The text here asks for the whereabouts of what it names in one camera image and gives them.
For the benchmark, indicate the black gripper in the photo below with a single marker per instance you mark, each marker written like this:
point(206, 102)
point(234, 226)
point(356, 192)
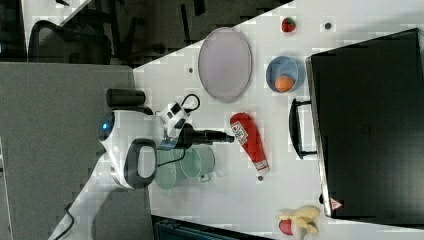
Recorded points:
point(189, 137)

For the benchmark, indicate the red ketchup bottle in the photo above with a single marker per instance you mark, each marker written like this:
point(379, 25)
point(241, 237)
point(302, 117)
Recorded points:
point(247, 134)

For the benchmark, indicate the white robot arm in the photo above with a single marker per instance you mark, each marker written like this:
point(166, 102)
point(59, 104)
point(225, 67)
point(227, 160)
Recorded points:
point(131, 140)

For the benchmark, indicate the green oval strainer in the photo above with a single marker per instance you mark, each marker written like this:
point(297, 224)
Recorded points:
point(169, 172)

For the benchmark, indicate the green mug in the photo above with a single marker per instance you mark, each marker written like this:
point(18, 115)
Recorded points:
point(198, 163)

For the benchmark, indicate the grey round plate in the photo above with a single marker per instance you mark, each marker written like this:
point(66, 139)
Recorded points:
point(225, 64)

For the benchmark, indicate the orange fruit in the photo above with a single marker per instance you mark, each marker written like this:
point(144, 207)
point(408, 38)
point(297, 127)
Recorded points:
point(284, 83)

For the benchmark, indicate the blue bowl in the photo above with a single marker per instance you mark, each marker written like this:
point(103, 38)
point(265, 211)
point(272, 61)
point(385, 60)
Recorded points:
point(285, 66)

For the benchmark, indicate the red apple toy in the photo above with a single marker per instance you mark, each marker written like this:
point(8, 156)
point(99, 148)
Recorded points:
point(285, 227)

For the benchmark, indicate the black office chair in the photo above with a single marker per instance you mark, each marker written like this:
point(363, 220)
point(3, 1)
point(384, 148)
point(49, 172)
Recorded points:
point(50, 43)

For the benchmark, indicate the red strawberry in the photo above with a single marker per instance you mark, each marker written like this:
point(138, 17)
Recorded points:
point(288, 25)

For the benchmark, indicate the black toaster oven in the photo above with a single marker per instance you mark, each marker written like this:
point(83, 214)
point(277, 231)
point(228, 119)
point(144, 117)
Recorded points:
point(367, 110)

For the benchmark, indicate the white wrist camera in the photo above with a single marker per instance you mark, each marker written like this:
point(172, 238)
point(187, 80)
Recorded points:
point(174, 118)

